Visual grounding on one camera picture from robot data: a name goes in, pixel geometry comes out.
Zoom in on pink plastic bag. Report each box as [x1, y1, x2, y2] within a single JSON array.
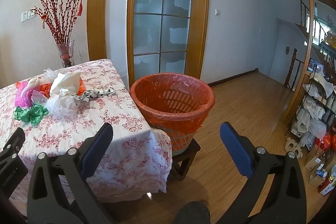
[[15, 78, 47, 109]]

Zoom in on white plastic bag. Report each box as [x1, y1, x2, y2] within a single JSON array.
[[296, 106, 327, 147]]

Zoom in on wooden wall trim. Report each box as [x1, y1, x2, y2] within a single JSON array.
[[86, 0, 110, 62]]

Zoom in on floral tablecloth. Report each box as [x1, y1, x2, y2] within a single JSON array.
[[0, 59, 174, 214]]

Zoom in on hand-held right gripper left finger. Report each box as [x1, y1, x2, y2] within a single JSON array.
[[26, 123, 116, 224]]

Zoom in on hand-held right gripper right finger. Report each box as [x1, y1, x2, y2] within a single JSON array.
[[220, 122, 307, 224]]

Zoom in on brown cardboard box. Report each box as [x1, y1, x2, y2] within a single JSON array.
[[304, 147, 332, 186]]

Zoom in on frosted glass sliding door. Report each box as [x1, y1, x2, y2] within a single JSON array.
[[133, 0, 194, 81]]

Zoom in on small orange plastic bag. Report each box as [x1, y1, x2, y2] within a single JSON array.
[[39, 84, 53, 97]]

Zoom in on small clear plastic bag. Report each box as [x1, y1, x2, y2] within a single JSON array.
[[42, 68, 66, 83]]

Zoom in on green plastic bag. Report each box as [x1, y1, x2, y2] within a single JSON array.
[[14, 105, 50, 126]]

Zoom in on person's trouser leg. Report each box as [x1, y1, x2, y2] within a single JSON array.
[[173, 200, 211, 224]]

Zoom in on red and white box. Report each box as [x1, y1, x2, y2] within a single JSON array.
[[317, 168, 336, 196]]

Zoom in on black and white wrapper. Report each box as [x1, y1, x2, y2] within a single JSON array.
[[76, 88, 116, 103]]

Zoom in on staircase with railing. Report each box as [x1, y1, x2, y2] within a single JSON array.
[[294, 0, 317, 56]]

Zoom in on orange plastic laundry basket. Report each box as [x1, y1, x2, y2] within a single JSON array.
[[130, 72, 216, 157]]

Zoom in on wooden newel post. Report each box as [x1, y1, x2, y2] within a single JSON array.
[[284, 48, 299, 87]]

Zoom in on white foam piece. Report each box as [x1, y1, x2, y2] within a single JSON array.
[[285, 137, 303, 158]]

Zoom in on red gift bag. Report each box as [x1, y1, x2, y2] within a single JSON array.
[[314, 132, 336, 157]]

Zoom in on large clear plastic bag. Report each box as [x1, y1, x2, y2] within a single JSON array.
[[46, 89, 79, 116]]

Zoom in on wooden door frame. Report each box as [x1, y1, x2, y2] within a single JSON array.
[[127, 0, 211, 86]]

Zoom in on dark wooden baseboard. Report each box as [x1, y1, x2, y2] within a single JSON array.
[[209, 69, 259, 87]]

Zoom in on dark wooden stool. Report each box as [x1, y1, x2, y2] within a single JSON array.
[[167, 139, 201, 184]]

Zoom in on glass vase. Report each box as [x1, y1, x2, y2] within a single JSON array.
[[56, 40, 76, 68]]

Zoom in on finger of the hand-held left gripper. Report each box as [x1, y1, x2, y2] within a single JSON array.
[[0, 127, 26, 164]]

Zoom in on orange bin liner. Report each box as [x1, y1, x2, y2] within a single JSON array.
[[130, 72, 216, 135]]

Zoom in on red berry branches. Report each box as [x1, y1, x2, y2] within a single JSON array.
[[30, 0, 85, 46]]

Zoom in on metal shelf rack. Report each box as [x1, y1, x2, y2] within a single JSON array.
[[291, 67, 336, 152]]

